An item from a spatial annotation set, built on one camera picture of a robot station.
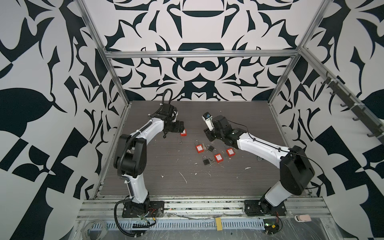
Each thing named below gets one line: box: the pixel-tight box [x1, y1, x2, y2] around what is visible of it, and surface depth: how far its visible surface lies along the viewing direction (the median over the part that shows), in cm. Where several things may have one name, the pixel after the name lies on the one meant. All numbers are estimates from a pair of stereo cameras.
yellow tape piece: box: [215, 217, 223, 231], surface depth 71 cm
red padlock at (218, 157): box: [212, 148, 224, 163], surface depth 93 cm
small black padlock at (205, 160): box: [202, 155, 210, 166], surface depth 92 cm
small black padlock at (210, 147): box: [206, 144, 215, 152], surface depth 98 cm
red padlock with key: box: [194, 139, 206, 154], surface depth 96 cm
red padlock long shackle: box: [226, 148, 236, 157], surface depth 94 cm
